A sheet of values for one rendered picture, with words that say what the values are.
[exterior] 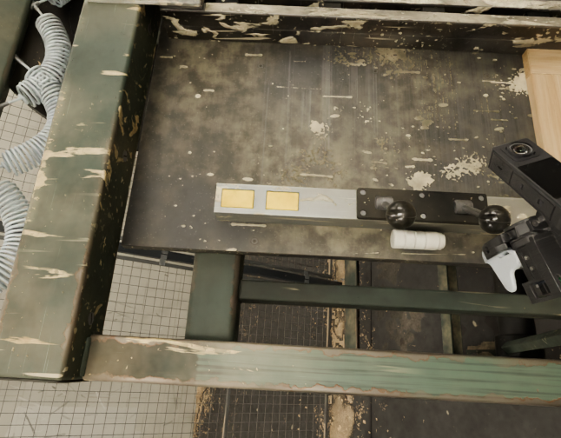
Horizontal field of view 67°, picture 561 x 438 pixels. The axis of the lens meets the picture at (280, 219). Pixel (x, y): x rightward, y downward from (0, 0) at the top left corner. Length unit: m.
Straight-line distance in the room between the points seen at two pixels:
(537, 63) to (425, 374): 0.60
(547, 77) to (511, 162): 0.46
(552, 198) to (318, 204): 0.33
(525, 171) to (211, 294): 0.48
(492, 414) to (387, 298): 1.66
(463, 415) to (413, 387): 1.82
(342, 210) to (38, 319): 0.44
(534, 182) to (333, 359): 0.33
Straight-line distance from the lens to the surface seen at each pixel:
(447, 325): 2.26
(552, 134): 0.87
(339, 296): 0.72
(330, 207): 0.66
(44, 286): 0.64
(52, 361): 0.62
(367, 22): 0.84
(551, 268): 0.48
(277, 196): 0.66
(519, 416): 2.28
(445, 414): 2.51
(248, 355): 0.60
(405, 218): 0.55
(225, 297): 0.70
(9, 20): 1.39
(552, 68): 0.96
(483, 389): 0.66
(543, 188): 0.47
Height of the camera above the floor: 1.93
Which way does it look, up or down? 28 degrees down
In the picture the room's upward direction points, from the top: 76 degrees counter-clockwise
